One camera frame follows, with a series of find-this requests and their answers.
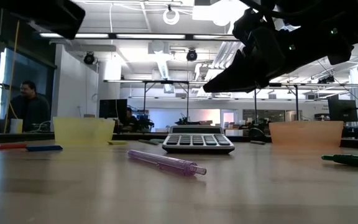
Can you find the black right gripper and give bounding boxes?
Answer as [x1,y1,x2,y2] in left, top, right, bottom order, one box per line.
[203,9,288,93]

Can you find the translucent purple pen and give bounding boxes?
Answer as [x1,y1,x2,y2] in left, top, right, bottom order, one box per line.
[127,149,208,177]

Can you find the green marker pen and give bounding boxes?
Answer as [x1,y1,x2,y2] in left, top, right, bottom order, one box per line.
[321,154,358,170]

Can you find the blue eraser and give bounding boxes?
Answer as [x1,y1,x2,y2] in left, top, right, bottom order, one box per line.
[25,144,64,152]

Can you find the red marker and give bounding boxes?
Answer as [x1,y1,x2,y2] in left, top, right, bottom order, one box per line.
[0,142,29,152]

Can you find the black metal gantry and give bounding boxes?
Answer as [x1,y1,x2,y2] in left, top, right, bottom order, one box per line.
[103,79,192,125]
[250,82,358,125]

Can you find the black ceiling spotlight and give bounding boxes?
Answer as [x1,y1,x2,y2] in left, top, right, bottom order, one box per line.
[186,48,198,62]
[83,52,96,66]

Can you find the silver desk calculator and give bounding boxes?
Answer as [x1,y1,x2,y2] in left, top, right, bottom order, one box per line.
[162,124,236,155]

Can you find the orange translucent plastic bin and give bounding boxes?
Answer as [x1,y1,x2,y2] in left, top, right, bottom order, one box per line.
[268,120,344,147]

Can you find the black computer monitor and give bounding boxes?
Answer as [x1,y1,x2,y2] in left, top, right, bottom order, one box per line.
[327,98,358,123]
[99,98,128,119]

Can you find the yellow translucent plastic bin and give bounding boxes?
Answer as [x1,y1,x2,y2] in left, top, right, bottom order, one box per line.
[52,116,117,145]

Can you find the pale paper cup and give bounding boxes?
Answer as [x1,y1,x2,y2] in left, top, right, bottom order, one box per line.
[9,118,24,135]

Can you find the white ring lamp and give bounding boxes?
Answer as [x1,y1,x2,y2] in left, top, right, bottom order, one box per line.
[162,8,181,26]

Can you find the black aluminium table frame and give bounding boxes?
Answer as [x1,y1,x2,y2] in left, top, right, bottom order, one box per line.
[0,131,358,149]

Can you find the yellow cable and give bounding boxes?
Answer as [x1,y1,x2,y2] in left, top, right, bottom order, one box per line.
[0,0,21,134]

